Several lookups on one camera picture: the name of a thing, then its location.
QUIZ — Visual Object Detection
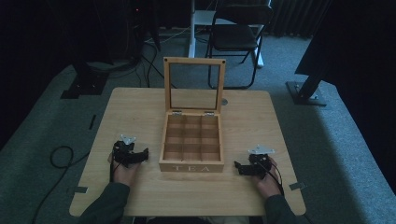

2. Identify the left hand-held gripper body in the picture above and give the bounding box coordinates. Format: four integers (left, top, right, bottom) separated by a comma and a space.
112, 133, 140, 168

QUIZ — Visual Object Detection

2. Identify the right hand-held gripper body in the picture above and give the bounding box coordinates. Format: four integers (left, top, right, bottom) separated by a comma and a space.
247, 144, 276, 180

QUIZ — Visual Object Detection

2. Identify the person's left hand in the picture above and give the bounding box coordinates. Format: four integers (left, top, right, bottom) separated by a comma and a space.
107, 151, 142, 188

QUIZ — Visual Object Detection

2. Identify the person's right hand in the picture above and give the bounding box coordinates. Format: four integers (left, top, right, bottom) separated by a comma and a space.
251, 156, 284, 200

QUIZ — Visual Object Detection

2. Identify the grey tape strip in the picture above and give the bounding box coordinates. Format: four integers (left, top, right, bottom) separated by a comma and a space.
288, 181, 308, 191
72, 185, 90, 195

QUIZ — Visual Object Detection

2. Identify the wooden tea box with lid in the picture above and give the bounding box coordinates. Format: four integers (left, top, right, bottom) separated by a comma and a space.
158, 56, 227, 174

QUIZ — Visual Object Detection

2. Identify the black stand with bolted base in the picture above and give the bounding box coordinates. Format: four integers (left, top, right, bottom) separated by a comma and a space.
285, 59, 329, 108

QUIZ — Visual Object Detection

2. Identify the black folding chair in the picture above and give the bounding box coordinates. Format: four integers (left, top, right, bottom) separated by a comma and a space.
205, 3, 276, 91

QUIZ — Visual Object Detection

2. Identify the dark curtain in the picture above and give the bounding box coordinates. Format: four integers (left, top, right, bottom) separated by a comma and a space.
267, 0, 331, 39

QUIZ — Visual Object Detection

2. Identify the left hand-held gripper cable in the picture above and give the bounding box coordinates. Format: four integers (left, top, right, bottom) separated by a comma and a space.
108, 160, 121, 184

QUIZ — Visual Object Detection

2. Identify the hand-held gripper cable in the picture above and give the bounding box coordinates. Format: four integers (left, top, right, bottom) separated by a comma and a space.
261, 161, 286, 198
108, 160, 121, 184

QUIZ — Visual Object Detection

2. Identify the right hand-held gripper cable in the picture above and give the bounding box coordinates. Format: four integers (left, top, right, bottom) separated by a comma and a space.
261, 161, 286, 198

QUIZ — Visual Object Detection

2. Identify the black floor cable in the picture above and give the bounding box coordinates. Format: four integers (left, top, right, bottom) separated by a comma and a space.
30, 145, 92, 224

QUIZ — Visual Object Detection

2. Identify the black stand with base plate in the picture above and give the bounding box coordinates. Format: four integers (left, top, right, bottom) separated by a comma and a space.
60, 61, 110, 101

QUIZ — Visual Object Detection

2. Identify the bundle of dark cables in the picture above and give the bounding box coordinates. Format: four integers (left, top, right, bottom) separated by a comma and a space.
108, 27, 178, 90

